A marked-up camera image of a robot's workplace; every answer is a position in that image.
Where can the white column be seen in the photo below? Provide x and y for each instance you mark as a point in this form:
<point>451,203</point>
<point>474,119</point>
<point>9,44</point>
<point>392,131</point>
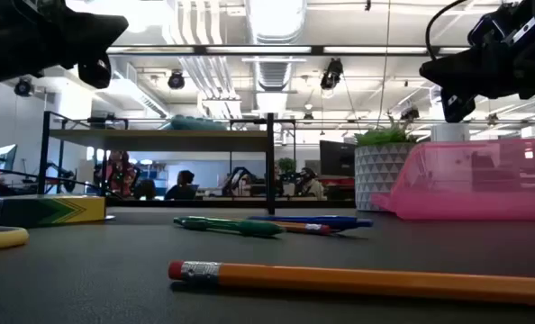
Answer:
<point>450,132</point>

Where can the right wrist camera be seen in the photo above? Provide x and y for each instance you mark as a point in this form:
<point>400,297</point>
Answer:
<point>497,24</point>

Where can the green pen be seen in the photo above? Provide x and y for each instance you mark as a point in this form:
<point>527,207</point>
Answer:
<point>240,227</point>

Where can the wooden shelf with black legs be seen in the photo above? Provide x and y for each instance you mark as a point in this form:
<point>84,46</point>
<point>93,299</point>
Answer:
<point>159,139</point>

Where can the yellow pencil with eraser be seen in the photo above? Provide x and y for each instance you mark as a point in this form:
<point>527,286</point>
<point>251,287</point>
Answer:
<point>362,281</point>

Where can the black ceiling camera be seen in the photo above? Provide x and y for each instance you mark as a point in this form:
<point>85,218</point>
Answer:
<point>331,74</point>
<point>176,80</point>
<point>23,87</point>

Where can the silver computer monitor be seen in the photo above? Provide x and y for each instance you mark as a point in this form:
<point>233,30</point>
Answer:
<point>5,156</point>

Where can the blue pen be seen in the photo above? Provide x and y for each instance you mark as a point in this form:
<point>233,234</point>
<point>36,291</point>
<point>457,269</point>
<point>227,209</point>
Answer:
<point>321,220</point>

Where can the succulent in patterned white pot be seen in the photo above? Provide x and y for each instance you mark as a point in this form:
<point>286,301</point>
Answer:
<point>380,175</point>

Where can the pink plastic tray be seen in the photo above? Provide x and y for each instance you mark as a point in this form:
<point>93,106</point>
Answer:
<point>474,189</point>

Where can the black computer monitor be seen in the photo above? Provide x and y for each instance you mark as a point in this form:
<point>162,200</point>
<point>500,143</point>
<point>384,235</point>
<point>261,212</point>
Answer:
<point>337,158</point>

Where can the green yellow crayon box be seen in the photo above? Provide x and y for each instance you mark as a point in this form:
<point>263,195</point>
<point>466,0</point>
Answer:
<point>51,210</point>

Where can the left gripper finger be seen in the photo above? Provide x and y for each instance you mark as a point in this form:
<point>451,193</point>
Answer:
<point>96,29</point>
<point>95,67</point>

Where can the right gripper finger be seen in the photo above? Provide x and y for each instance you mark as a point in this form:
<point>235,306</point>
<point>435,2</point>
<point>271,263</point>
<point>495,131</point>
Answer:
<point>457,107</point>
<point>452,69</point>

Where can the green background plant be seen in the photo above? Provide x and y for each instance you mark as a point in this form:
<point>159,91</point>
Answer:
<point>287,165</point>

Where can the orange pen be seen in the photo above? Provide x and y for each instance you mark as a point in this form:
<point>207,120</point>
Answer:
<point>310,228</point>

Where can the person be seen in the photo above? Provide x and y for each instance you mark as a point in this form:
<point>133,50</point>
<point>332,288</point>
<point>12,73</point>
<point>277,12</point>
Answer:
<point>310,183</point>
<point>183,185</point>
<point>121,173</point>

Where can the overhead light bar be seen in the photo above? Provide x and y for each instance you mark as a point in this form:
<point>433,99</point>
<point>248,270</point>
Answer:
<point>272,50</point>

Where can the silver ventilation duct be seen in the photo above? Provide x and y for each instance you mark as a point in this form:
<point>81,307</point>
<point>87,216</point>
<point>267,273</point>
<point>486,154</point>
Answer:
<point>276,27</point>

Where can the black table mat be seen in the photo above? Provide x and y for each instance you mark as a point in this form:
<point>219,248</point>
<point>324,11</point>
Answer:
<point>114,279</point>

